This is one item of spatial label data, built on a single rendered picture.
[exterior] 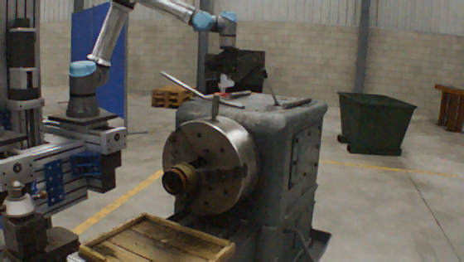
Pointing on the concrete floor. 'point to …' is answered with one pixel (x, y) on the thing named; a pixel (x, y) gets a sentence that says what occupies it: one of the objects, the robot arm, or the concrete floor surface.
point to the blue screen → (118, 59)
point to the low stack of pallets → (170, 96)
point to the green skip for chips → (373, 123)
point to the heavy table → (451, 108)
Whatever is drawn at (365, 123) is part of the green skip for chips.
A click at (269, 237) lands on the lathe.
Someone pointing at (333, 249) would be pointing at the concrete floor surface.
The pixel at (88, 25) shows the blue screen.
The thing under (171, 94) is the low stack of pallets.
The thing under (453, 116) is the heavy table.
